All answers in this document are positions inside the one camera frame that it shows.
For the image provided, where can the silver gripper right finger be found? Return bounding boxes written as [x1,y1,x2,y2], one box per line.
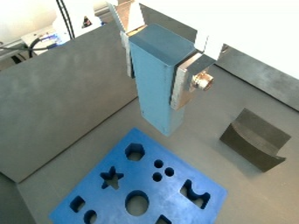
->
[170,31,223,110]

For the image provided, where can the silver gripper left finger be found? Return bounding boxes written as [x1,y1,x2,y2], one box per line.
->
[107,0,146,78]

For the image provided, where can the blue rectangular block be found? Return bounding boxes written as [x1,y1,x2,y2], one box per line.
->
[130,24,195,136]

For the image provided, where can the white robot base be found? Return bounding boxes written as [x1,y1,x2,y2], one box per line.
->
[0,0,106,57]

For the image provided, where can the dark grey curved block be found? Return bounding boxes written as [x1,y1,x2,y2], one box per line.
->
[219,108,292,172]

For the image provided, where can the blue shape sorter board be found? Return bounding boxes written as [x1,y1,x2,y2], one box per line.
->
[50,129,227,224]

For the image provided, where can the black cable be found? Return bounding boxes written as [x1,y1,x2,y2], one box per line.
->
[0,0,78,58]

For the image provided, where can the grey back wall panel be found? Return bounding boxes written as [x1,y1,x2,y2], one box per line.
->
[141,0,299,111]

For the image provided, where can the grey wall panel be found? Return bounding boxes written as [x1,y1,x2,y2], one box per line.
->
[141,0,299,111]
[0,22,137,183]

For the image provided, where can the grey left wall panel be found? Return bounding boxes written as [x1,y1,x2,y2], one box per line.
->
[0,22,137,183]

